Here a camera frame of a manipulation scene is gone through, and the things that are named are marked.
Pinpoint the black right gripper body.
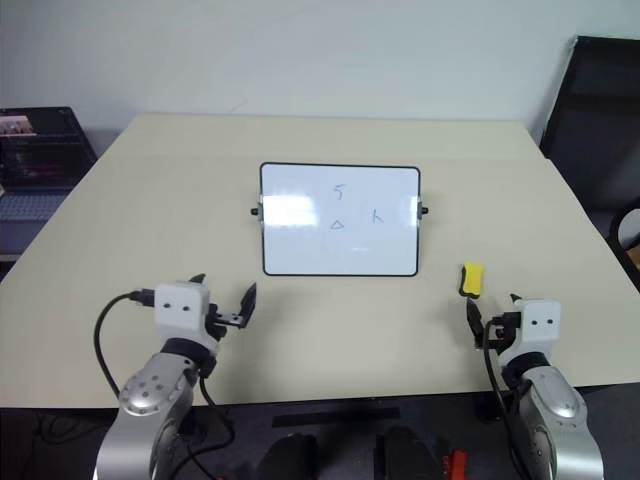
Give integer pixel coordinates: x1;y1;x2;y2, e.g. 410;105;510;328
482;310;524;352

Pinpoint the red plastic object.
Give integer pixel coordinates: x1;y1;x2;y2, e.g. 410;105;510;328
439;448;470;480

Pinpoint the blue-grey ribbed tray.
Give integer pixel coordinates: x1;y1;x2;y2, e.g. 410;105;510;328
0;191;70;222

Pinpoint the small black-framed whiteboard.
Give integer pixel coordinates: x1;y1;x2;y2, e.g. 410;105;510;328
249;160;431;278

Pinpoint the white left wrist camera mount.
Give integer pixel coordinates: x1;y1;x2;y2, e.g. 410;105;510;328
153;281;222;347

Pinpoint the black cabinet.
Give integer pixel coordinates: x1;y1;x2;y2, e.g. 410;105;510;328
538;34;640;214

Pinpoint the dark rounded shape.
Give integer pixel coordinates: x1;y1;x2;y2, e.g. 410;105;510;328
256;433;320;480

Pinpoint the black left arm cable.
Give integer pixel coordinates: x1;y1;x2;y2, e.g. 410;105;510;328
94;288;157;399

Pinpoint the thin black cable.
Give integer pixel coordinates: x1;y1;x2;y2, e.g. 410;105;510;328
183;373;237;480

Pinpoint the brown cardboard box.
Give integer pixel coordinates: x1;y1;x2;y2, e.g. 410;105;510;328
623;243;640;282

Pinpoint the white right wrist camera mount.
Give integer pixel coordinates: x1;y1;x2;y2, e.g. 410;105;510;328
498;298;562;365

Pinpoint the white seat with black rim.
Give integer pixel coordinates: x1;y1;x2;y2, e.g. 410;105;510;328
608;198;640;251

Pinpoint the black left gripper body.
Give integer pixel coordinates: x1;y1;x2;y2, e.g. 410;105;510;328
206;301;242;342

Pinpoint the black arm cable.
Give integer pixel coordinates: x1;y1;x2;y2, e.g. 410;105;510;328
94;288;157;399
481;319;532;474

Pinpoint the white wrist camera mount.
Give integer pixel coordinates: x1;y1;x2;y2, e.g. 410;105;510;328
153;281;222;347
498;298;562;365

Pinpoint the yellow and black eraser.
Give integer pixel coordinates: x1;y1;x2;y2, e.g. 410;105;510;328
457;261;488;299

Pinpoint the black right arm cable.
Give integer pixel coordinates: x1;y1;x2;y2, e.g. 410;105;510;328
481;319;532;474

